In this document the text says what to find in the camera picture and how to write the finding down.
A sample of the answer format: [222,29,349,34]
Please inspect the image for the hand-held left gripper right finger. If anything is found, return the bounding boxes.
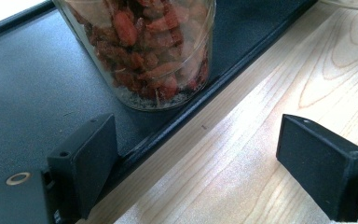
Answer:
[275,113,358,222]

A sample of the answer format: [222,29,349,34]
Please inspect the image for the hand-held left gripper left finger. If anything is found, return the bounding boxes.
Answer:
[47,113,119,219]

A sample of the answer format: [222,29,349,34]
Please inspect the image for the black metal two-tier rack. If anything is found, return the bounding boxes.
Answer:
[0,0,320,213]

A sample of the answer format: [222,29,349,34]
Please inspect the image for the glass jar of red berries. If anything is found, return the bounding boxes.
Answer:
[51,0,217,112]

